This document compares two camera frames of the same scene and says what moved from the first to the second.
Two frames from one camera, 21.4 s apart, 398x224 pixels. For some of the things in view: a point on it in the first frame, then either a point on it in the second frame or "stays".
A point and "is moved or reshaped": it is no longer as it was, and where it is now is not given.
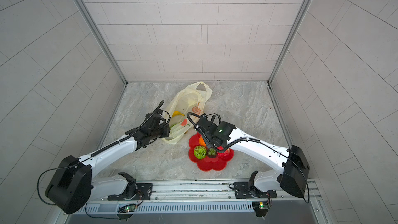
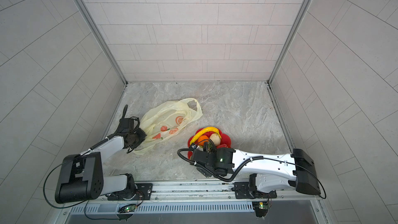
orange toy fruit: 201,141 stays
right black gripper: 206,137 -> 203,171
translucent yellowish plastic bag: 190,99 is moved or reshaped
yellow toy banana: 177,113 -> 210,129
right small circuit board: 261,208 stays
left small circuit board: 127,208 stays
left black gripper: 167,130 -> 143,137
